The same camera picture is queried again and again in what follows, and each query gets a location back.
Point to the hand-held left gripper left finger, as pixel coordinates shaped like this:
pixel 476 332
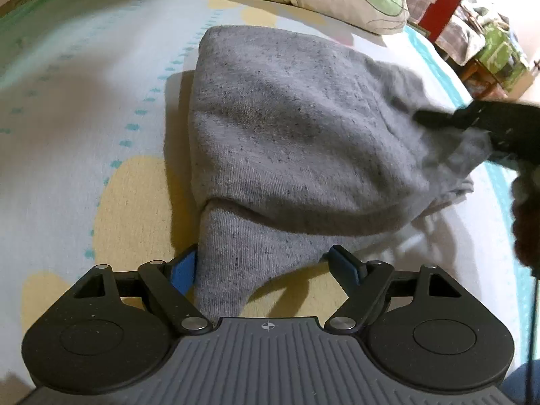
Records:
pixel 185 274

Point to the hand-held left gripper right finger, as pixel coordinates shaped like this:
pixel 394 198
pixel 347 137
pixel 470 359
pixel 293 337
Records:
pixel 344 268

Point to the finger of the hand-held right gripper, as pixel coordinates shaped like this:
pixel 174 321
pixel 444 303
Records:
pixel 438 118

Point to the gray pants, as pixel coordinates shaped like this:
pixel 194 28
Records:
pixel 295 135

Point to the wooden stool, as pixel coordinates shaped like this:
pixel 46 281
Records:
pixel 481 78

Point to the cluttered side table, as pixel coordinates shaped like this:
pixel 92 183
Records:
pixel 489 42

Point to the red chair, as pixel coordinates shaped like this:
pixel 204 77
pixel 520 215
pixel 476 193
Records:
pixel 441 12

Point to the pastel printed bed sheet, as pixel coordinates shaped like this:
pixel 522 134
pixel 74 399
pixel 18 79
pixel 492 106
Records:
pixel 84 114

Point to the person's blue clothing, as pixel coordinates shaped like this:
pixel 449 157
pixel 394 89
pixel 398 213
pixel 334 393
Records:
pixel 523 390

